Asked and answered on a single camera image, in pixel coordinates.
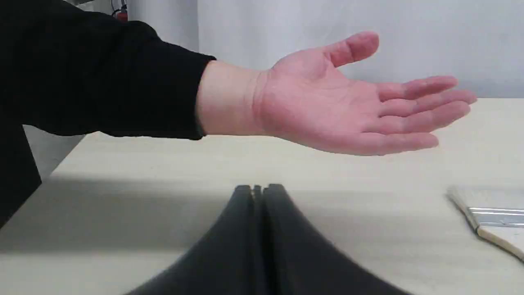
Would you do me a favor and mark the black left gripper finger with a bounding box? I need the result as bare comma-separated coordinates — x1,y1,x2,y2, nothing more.
123,185,262,295
262,184,414,295

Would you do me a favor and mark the person's open bare hand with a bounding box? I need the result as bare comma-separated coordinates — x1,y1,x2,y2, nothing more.
250,32,477,156

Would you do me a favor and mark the wide wooden paint brush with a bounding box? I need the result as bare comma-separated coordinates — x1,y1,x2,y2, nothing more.
447,186,524,261

